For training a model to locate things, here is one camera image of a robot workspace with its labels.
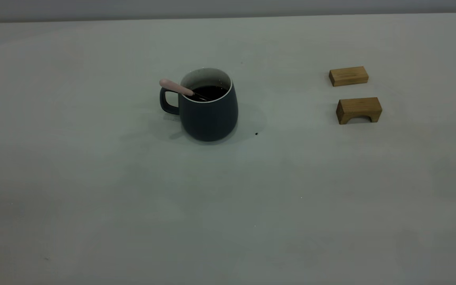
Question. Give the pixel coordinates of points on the dark grey ceramic mug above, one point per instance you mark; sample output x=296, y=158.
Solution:
x=208, y=118

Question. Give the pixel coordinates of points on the arched wooden block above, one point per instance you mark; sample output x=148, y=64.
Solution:
x=358, y=107

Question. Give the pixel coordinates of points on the flat wooden block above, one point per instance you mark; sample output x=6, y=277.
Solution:
x=348, y=76

